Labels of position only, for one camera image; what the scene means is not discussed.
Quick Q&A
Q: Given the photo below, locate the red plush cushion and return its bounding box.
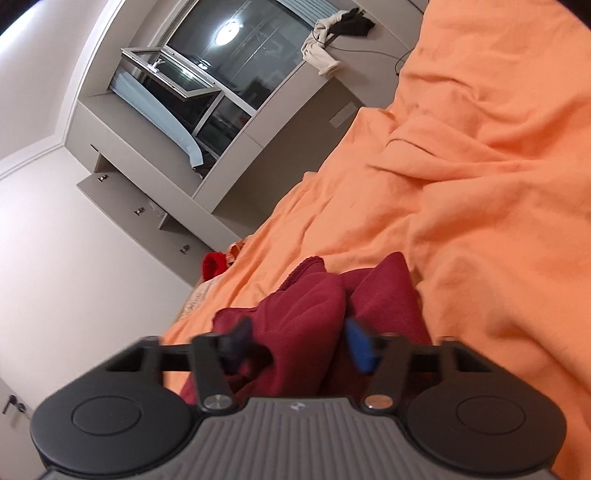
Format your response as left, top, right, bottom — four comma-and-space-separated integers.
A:
202, 251, 228, 280

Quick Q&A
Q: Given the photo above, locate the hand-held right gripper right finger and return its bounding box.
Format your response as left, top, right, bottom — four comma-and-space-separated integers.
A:
344, 318, 495, 411

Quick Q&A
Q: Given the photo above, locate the black cable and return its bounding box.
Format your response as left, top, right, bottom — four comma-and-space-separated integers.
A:
311, 25, 417, 77

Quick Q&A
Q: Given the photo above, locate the floral pillow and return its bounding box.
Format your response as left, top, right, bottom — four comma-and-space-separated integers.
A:
178, 281, 214, 325

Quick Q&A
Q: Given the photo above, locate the grey built-in cabinet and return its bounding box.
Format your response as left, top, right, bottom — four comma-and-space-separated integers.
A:
64, 0, 431, 288

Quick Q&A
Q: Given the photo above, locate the white wall socket plate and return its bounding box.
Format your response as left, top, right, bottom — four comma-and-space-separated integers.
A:
329, 104, 359, 128

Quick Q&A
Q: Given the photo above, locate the orange pillow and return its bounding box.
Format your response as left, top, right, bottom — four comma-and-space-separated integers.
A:
225, 237, 251, 269

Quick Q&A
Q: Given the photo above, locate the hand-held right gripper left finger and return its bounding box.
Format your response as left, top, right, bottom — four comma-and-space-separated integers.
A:
105, 316, 254, 414

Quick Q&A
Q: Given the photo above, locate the window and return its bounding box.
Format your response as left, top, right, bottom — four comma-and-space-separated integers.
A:
108, 0, 334, 169

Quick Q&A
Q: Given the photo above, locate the orange blanket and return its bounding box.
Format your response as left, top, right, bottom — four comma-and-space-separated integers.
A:
164, 0, 591, 480

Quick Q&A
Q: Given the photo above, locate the light blue window blind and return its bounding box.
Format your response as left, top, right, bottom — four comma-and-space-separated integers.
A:
109, 65, 205, 168

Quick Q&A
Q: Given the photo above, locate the dark red knit sweater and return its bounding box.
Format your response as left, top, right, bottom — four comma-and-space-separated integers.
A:
179, 251, 435, 408

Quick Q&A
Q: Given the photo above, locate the black garment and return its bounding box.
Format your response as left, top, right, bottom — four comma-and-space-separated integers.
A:
327, 6, 371, 38

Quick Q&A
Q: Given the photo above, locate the white garment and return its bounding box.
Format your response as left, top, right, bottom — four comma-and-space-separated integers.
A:
301, 10, 345, 77

